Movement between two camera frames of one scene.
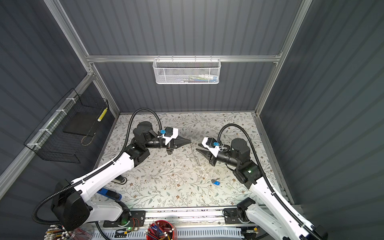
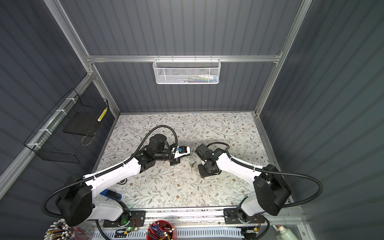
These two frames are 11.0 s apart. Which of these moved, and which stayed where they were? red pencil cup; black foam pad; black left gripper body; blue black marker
Moved: black left gripper body
Stayed: red pencil cup; blue black marker; black foam pad
